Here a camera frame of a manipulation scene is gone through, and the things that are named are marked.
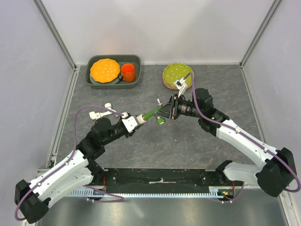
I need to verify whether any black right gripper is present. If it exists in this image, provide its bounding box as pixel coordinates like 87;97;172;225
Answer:
154;93;203;119

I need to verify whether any green plastic water faucet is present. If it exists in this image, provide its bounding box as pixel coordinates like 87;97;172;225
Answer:
143;99;166;125

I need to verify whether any white pvc elbow fitting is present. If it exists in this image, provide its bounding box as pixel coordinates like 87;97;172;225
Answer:
136;114;146;124

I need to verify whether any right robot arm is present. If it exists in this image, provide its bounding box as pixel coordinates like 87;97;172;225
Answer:
155;88;297;197

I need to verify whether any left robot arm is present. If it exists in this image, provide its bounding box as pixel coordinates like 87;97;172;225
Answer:
15;115;146;224

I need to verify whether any tan bottom plate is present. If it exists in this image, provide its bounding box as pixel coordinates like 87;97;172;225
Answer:
162;80;194;90

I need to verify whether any pink plate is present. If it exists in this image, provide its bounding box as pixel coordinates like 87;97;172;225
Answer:
162;77;195;89

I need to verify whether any white pvc pipe assembly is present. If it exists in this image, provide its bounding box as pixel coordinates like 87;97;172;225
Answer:
89;103;115;120

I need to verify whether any green dotted plate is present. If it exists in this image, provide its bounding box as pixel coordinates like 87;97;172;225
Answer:
162;63;193;88

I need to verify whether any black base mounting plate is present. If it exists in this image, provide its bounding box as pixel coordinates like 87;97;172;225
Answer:
88;168;242;194

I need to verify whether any teal plate under orange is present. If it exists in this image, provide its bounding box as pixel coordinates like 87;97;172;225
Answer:
89;75;120;85

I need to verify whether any orange mug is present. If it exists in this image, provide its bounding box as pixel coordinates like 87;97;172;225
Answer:
118;63;136;82

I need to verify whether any grey plastic dish tub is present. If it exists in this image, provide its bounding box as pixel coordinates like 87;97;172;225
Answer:
85;55;141;89

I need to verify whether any orange dotted plate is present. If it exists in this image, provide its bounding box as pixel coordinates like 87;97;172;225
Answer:
90;58;120;83

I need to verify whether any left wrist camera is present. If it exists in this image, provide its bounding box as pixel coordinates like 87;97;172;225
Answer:
121;112;140;133

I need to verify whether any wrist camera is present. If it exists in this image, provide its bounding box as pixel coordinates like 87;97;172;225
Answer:
121;112;140;133
174;78;188;97

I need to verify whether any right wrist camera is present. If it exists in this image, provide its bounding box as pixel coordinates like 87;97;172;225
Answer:
174;78;188;97

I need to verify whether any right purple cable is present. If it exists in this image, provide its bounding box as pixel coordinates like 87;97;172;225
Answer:
184;72;301;193

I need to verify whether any purple cable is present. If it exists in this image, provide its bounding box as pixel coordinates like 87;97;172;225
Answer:
14;105;125;221
184;72;301;193

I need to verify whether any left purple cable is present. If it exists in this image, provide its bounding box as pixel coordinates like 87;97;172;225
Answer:
14;105;125;221

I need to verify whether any grey slotted cable duct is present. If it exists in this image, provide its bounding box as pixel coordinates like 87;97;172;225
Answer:
67;187;234;198

